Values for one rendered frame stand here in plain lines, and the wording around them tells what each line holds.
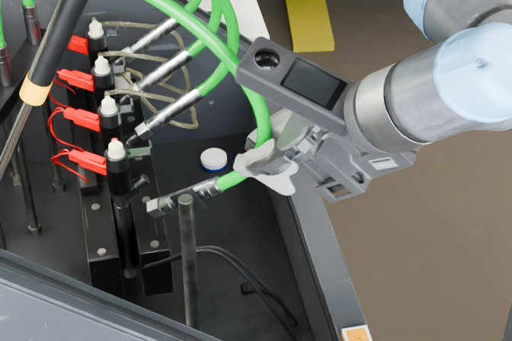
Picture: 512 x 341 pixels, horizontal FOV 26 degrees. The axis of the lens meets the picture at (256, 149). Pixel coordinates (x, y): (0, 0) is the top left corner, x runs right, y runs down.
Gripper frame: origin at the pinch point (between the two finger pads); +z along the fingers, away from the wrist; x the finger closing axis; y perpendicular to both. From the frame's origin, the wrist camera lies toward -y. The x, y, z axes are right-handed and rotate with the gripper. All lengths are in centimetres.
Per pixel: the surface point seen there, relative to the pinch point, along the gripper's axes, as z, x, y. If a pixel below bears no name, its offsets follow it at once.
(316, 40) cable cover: 151, 139, 62
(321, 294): 14.4, 0.6, 23.5
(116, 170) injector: 21.0, -0.3, -4.3
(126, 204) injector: 25.4, -0.7, 0.3
